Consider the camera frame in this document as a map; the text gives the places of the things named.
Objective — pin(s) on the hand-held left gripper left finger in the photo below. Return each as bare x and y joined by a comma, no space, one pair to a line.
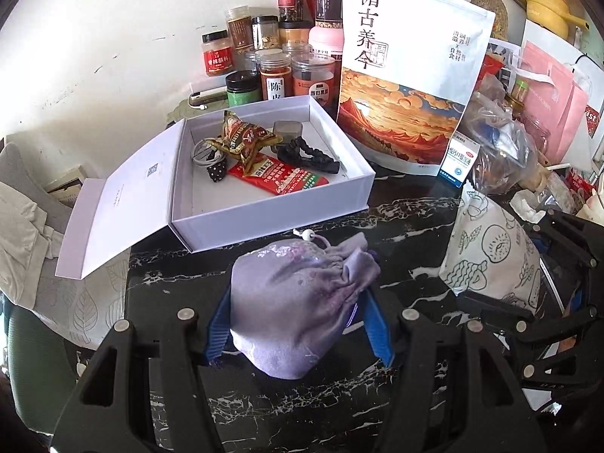
219,335

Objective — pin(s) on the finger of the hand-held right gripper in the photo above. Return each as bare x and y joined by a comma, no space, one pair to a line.
571,240
495,309

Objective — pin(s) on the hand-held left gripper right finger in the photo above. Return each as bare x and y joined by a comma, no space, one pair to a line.
377,335

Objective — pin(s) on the white fruit-print packet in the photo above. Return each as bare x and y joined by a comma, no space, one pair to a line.
490,250

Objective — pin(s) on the white gift box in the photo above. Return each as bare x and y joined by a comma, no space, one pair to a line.
264,212

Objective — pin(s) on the red snack packet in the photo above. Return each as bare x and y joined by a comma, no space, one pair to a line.
283,177

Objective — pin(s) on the black claw hair clip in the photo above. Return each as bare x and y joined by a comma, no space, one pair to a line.
306,155

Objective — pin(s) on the gold snack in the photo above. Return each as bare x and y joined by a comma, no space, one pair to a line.
243,139

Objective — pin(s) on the smoky clear plastic cup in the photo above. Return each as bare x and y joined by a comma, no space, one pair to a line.
289,130

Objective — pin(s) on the white crumpled tissue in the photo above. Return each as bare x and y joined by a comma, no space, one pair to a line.
528,205

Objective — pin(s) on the clear plastic bag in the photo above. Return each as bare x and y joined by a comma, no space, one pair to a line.
500,151

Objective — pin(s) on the small white medicine box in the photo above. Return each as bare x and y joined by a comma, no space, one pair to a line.
460,160

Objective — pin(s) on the grey cushioned chair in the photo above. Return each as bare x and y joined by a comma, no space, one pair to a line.
80,306

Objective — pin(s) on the pink paper bag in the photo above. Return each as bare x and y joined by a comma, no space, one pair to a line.
557,99

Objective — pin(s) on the printed paper sheets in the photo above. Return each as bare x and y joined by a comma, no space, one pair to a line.
505,54

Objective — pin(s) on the grey cloth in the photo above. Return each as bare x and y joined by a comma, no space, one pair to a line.
19,236

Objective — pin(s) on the green silicone mat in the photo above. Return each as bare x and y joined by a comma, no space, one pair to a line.
181,113

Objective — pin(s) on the yellow pot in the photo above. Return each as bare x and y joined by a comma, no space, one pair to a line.
549,7

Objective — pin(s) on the woven straw trivet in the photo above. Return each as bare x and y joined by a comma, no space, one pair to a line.
490,12

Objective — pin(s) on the green-label black jar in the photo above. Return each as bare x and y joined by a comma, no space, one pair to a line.
243,89

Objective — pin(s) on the orange powder clear-lid jar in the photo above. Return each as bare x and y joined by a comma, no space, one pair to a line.
314,80

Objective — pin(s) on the orange peel jar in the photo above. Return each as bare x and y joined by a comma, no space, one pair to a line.
276,78

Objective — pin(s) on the large white stand-up pouch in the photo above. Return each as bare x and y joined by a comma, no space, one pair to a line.
406,33

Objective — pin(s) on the red-label spice jar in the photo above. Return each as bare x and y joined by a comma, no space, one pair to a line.
218,56

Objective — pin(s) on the clear empty jar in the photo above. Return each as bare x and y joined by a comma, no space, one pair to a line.
295,49

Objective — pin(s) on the pink canister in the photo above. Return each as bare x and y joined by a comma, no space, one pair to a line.
325,42

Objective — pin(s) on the brown-label clear jar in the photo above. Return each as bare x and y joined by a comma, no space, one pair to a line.
239,30

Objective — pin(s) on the black-lid jar with slices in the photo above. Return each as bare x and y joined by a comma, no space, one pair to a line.
265,33

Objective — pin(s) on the orange jar black lid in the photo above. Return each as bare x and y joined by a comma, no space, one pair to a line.
295,33

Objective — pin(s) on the tall dark-label jar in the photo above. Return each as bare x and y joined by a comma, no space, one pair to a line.
328,2

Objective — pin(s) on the dark red snack bag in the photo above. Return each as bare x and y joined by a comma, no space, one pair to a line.
310,4

